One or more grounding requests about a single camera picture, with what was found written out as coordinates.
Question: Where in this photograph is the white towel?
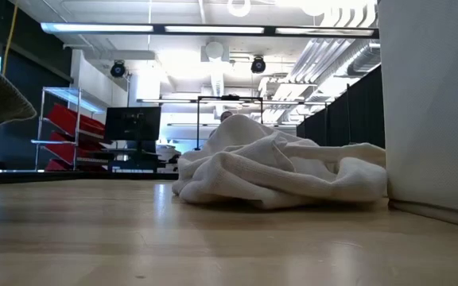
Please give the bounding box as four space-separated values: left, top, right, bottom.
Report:
171 114 389 211

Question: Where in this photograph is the black round ceiling speaker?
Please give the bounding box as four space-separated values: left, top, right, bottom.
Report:
110 60 127 79
250 56 267 75

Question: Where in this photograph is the black monitor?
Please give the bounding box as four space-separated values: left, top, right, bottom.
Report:
103 106 162 142

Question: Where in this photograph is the long overhead light bar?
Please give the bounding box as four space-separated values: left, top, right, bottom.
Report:
40 21 380 40

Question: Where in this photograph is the black curtain partition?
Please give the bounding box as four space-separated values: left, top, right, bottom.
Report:
295 65 386 149

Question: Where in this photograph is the red bin shelf rack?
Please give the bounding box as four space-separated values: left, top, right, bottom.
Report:
30 86 113 172

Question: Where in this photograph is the beige fabric storage box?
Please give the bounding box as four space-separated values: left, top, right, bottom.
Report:
376 0 458 232

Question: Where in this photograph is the white ring lamp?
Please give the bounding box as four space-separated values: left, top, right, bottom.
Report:
227 0 252 18

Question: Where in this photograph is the black aluminium table frame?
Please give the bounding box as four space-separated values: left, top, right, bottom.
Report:
0 169 179 186

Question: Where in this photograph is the silver ventilation duct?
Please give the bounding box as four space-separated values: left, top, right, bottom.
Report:
346 42 382 77

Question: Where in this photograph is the yellow hanging cable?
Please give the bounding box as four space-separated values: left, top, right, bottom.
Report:
1 0 19 76

